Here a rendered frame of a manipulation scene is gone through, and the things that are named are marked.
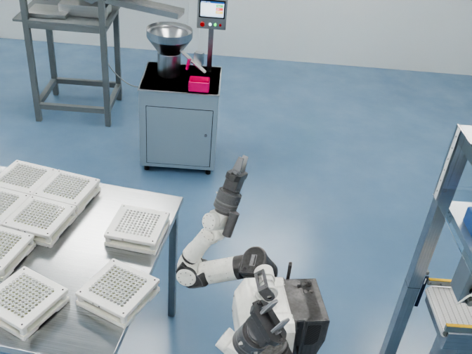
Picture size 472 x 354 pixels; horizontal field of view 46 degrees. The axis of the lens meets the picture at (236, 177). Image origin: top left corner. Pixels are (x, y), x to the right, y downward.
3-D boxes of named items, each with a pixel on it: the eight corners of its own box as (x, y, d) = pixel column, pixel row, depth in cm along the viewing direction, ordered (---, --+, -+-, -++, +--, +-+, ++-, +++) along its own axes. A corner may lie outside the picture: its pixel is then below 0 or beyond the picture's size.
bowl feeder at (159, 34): (143, 81, 433) (142, 35, 412) (149, 63, 463) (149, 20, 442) (205, 86, 435) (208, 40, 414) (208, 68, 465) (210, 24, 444)
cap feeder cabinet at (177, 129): (139, 172, 463) (137, 89, 420) (148, 138, 510) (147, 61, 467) (213, 178, 465) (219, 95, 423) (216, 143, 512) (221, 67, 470)
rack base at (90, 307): (76, 305, 225) (75, 300, 224) (114, 269, 243) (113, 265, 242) (124, 329, 217) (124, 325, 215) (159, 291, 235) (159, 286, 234)
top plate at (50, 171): (-12, 187, 277) (-13, 183, 276) (17, 162, 297) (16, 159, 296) (31, 197, 273) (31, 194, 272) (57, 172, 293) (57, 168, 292)
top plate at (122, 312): (74, 296, 222) (74, 292, 221) (113, 260, 241) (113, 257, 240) (123, 321, 214) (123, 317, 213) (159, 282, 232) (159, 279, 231)
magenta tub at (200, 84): (187, 92, 424) (188, 81, 419) (189, 85, 434) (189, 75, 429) (208, 93, 425) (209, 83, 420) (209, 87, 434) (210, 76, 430)
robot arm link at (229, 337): (225, 335, 148) (209, 351, 156) (256, 362, 147) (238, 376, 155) (246, 307, 156) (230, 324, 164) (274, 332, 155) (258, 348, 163)
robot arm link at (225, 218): (227, 196, 208) (216, 223, 211) (207, 196, 199) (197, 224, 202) (248, 209, 201) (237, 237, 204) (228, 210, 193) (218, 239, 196)
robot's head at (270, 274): (271, 282, 192) (274, 263, 187) (276, 304, 183) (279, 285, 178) (252, 283, 191) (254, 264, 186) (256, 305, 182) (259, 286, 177)
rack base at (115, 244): (169, 223, 273) (169, 219, 272) (154, 255, 253) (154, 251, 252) (122, 214, 276) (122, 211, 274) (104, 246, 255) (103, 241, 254)
